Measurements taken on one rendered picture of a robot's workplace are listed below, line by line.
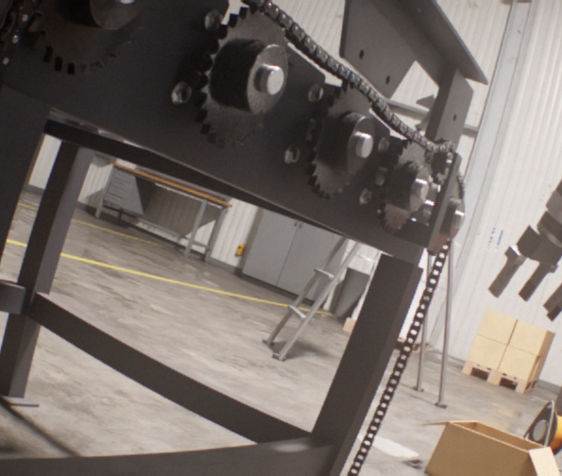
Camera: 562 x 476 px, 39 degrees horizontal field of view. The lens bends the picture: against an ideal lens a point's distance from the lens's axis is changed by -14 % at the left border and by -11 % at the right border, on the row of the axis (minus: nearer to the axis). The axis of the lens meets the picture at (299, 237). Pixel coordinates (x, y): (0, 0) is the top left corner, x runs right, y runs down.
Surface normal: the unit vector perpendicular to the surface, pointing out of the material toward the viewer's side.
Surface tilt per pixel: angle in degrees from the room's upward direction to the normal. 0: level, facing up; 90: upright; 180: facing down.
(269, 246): 90
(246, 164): 90
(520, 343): 90
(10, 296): 90
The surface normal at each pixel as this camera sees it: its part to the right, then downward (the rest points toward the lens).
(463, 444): -0.57, -0.22
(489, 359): -0.40, -0.15
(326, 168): 0.85, 0.31
